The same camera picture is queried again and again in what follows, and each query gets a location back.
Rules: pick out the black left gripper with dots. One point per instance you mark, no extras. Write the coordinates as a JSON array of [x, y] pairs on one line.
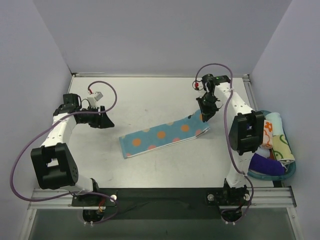
[[100, 117]]

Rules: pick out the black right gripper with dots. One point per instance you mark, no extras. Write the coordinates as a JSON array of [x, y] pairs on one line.
[[206, 105]]

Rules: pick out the blue orange patterned towel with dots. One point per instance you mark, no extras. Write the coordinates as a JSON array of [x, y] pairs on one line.
[[164, 135]]

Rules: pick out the orange flower pattern towel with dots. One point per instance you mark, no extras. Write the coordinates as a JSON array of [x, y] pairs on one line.
[[267, 137]]

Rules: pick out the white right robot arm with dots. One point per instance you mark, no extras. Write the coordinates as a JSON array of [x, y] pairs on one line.
[[244, 130]]

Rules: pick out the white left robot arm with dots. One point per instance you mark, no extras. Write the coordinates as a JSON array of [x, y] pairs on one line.
[[54, 165]]

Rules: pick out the mint white rolled towel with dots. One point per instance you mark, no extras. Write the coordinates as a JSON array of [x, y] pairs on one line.
[[277, 126]]

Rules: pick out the purple rolled towel front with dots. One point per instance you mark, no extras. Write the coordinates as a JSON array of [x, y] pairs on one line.
[[266, 166]]

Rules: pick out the cream green rolled towel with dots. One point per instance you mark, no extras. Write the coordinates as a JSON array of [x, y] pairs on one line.
[[281, 149]]

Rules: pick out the teal plastic basket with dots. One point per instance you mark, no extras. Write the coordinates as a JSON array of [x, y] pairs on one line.
[[289, 168]]

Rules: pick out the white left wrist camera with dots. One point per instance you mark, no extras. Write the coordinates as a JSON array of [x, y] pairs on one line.
[[94, 97]]

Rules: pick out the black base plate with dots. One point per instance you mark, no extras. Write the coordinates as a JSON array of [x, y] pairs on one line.
[[200, 203]]

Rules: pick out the aluminium front rail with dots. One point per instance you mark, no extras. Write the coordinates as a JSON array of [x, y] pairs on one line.
[[263, 197]]

